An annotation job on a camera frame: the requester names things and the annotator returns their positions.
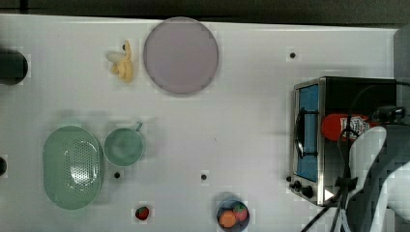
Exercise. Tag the toy strawberry on table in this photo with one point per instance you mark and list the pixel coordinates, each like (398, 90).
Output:
(142, 213)

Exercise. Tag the green mug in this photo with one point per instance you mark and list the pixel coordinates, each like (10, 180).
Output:
(125, 146)

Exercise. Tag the red ketchup bottle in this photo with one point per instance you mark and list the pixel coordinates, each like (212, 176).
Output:
(335, 126)

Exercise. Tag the orange toy fruit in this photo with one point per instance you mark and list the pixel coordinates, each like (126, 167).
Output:
(227, 219)

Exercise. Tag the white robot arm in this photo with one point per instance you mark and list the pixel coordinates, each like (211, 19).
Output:
(379, 159)

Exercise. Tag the peeled toy banana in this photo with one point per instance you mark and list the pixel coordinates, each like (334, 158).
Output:
(122, 64)

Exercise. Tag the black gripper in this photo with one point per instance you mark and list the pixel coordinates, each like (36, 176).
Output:
(390, 114)

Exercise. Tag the toy strawberry in bowl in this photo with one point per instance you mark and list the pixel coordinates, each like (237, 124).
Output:
(240, 212)

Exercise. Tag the purple round plate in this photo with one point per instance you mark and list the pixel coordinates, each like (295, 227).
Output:
(181, 55)

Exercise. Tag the green perforated colander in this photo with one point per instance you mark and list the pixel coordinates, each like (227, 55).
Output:
(72, 167)

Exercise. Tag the black cylinder container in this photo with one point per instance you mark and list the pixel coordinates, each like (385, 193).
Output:
(13, 67)

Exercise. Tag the black toaster oven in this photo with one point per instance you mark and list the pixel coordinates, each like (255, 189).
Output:
(317, 161)

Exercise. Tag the blue bowl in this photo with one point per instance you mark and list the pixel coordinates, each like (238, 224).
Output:
(227, 205)

